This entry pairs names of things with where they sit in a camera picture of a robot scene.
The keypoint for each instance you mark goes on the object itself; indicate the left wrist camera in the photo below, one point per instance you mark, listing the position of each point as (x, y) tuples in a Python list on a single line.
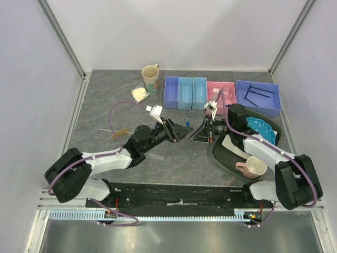
[(155, 112)]

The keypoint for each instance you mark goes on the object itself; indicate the large purple bin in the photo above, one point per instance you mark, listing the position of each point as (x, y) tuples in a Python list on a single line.
[(267, 106)]

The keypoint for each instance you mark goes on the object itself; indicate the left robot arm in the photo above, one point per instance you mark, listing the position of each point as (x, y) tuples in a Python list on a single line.
[(72, 174)]

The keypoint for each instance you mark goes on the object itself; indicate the light blue bin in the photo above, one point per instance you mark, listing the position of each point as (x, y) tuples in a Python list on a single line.
[(199, 95), (185, 93)]

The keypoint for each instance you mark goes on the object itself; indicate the blue dotted plate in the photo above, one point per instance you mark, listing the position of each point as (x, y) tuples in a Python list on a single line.
[(263, 128)]

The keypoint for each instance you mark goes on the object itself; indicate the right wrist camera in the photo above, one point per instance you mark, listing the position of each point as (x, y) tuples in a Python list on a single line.
[(211, 107)]

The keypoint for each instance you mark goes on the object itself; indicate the dark green tray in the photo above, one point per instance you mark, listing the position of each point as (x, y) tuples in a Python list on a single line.
[(227, 159)]

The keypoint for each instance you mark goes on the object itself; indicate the glass flask with stopper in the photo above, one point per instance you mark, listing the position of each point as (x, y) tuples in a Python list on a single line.
[(228, 93)]

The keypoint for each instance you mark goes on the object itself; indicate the purple bin leftmost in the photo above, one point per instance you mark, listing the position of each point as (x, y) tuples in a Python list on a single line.
[(171, 92)]

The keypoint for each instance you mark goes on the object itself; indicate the beige cartoon mug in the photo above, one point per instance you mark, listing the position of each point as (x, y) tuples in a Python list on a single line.
[(150, 76)]

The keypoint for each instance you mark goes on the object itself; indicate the bag of white powder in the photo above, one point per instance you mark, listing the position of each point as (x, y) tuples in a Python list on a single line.
[(139, 93)]

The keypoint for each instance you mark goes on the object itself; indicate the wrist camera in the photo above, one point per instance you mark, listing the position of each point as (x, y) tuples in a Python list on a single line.
[(211, 107), (155, 112)]

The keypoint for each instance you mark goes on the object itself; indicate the light blue bin left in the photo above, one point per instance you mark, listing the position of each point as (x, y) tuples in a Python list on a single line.
[(185, 93)]

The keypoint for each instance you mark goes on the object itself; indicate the light blue cable duct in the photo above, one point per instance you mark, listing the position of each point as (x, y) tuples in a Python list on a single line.
[(101, 215)]

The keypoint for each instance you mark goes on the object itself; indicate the clear test tube rack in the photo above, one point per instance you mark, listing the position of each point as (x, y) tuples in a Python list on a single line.
[(159, 151)]

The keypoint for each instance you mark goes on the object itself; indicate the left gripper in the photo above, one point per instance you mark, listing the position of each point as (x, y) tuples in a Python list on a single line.
[(175, 132)]

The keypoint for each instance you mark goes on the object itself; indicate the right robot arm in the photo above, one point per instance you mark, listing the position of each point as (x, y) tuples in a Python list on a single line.
[(290, 179)]

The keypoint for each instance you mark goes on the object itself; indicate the light blue bin right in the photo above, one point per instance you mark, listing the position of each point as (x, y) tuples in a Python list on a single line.
[(199, 95)]

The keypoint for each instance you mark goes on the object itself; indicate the pink bin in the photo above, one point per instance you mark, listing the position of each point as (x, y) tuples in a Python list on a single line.
[(213, 84)]

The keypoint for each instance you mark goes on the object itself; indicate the pink mug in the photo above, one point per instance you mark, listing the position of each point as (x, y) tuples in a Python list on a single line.
[(253, 168)]

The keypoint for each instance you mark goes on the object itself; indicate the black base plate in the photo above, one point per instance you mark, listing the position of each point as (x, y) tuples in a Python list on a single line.
[(161, 199)]

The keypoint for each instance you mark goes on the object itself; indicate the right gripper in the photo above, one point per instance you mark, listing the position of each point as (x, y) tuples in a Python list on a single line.
[(202, 130)]

